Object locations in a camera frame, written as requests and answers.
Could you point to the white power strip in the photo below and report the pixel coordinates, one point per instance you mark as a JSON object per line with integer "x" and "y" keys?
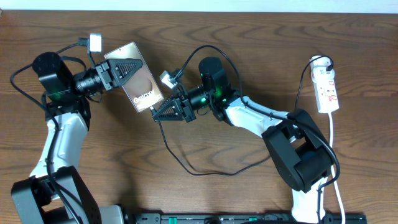
{"x": 322, "y": 75}

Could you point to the Galaxy smartphone with bronze screen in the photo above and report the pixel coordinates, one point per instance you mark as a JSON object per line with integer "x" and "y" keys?
{"x": 140, "y": 87}

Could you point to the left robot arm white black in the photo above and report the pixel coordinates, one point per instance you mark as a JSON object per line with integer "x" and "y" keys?
{"x": 34, "y": 202}

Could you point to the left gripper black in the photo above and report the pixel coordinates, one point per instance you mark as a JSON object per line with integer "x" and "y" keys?
{"x": 107, "y": 74}

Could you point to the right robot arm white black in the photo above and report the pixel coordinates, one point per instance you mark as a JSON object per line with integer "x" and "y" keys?
{"x": 300, "y": 152}

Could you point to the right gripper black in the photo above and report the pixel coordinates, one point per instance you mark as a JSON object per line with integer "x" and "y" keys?
{"x": 179, "y": 113}

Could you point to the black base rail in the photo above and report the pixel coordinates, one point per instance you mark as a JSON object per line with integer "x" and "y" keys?
{"x": 279, "y": 216}

